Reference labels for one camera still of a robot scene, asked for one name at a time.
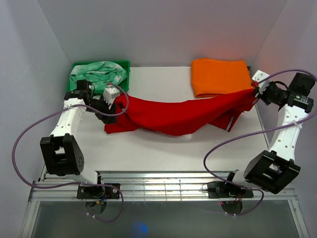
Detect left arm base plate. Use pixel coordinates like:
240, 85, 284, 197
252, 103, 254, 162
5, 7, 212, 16
76, 183, 121, 200

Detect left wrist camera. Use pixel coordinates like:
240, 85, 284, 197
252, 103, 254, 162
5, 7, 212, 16
103, 85, 121, 104

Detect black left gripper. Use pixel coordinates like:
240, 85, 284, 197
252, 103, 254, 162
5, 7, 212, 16
86, 93, 117, 124

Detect green white patterned trousers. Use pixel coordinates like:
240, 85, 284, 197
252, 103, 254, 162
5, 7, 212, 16
69, 60, 128, 95

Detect aluminium frame rail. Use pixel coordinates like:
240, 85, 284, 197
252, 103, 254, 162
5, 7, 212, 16
21, 172, 309, 238

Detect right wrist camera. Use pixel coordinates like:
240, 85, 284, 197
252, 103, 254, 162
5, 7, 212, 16
251, 70, 270, 97

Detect folded orange trousers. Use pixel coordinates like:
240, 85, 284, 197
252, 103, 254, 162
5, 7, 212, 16
191, 59, 252, 98

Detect red trousers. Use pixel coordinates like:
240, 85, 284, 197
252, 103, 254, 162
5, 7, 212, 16
105, 89, 257, 136

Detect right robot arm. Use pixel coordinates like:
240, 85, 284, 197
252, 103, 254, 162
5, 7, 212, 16
223, 70, 315, 197

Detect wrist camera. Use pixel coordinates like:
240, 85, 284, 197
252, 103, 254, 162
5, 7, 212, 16
251, 70, 270, 97
103, 85, 121, 104

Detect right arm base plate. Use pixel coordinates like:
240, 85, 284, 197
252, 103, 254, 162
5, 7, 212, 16
207, 181, 254, 199

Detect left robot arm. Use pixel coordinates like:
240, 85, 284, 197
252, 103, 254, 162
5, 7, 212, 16
40, 80, 120, 198

